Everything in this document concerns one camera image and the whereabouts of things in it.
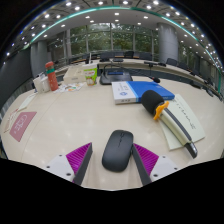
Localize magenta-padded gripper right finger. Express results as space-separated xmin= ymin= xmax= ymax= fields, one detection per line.
xmin=131 ymin=143 xmax=180 ymax=186

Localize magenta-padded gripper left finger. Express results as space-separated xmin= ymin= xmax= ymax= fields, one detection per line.
xmin=45 ymin=142 xmax=94 ymax=186

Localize black computer mouse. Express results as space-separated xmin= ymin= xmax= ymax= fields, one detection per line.
xmin=101 ymin=129 xmax=135 ymax=173

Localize pink mouse pad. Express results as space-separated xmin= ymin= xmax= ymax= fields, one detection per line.
xmin=9 ymin=111 xmax=38 ymax=143

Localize cream paper notebook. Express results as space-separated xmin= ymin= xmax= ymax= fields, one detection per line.
xmin=159 ymin=93 xmax=206 ymax=151

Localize white booklet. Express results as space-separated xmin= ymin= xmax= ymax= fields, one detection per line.
xmin=16 ymin=92 xmax=37 ymax=113

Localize blue and white book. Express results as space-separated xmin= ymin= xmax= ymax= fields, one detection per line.
xmin=111 ymin=80 xmax=176 ymax=106

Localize white lidded mug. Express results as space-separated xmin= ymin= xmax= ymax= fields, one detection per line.
xmin=39 ymin=73 xmax=51 ymax=93

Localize red drink bottle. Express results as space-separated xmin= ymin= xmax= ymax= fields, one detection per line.
xmin=44 ymin=61 xmax=60 ymax=92

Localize cream cardboard box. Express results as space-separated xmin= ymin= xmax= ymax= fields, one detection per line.
xmin=62 ymin=64 xmax=88 ymax=85

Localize green-printed paper cup with straw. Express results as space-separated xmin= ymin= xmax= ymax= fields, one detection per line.
xmin=82 ymin=63 xmax=99 ymax=87

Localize black conference microphone console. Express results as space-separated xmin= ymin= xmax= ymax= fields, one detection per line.
xmin=99 ymin=60 xmax=162 ymax=86

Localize dark office chairs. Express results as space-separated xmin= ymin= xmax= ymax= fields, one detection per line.
xmin=83 ymin=49 xmax=218 ymax=98

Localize long curved conference table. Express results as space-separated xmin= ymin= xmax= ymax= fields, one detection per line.
xmin=53 ymin=58 xmax=224 ymax=101

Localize ceiling lights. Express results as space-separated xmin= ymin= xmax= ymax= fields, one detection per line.
xmin=3 ymin=0 xmax=224 ymax=68

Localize handheld microphone with orange ring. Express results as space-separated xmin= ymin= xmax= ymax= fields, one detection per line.
xmin=140 ymin=89 xmax=199 ymax=159

